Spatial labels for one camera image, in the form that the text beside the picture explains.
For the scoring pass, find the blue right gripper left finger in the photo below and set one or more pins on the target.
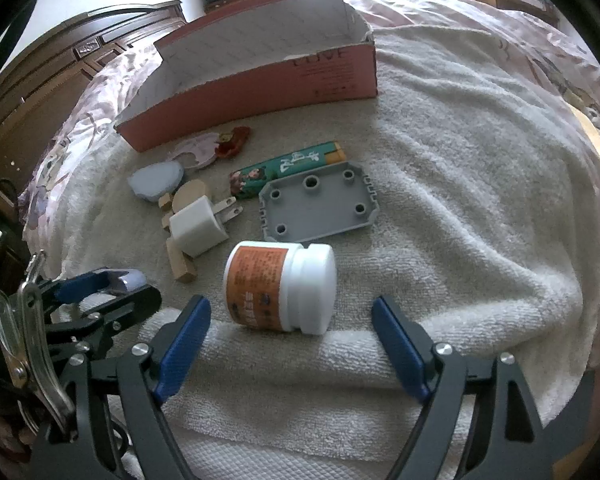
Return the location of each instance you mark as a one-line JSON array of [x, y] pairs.
[[176, 346]]

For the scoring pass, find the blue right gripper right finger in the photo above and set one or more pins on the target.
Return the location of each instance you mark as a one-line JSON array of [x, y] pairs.
[[407, 346]]

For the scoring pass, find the white jar orange label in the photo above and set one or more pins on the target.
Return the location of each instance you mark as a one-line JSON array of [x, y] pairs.
[[281, 286]]

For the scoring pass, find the green illustrated rectangular case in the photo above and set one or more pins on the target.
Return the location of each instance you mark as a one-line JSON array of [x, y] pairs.
[[249, 181]]

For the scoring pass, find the wooden toy figure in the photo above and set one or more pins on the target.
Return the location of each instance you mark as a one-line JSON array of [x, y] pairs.
[[182, 266]]

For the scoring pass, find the white plug adapter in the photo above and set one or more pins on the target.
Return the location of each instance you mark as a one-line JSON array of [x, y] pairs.
[[199, 226]]

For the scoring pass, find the grey plastic plate with holes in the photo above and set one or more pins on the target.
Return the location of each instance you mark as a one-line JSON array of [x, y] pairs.
[[318, 203]]

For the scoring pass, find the white terry towel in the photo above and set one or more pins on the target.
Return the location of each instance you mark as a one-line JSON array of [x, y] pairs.
[[238, 419]]

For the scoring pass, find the metal spring clamp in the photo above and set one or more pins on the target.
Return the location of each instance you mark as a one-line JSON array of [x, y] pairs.
[[23, 344]]

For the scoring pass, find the light blue oval pad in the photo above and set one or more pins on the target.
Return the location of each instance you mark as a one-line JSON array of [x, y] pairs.
[[153, 181]]

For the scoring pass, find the red figurine charm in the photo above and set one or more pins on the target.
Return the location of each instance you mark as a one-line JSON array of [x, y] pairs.
[[230, 144]]

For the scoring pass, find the pink patterned bedspread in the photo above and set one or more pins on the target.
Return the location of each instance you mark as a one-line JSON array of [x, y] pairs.
[[530, 45]]

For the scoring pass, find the dark wooden headboard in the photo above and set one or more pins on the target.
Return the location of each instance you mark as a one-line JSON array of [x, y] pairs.
[[42, 84]]

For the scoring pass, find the red cardboard box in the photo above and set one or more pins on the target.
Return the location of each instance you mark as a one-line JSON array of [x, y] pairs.
[[249, 58]]

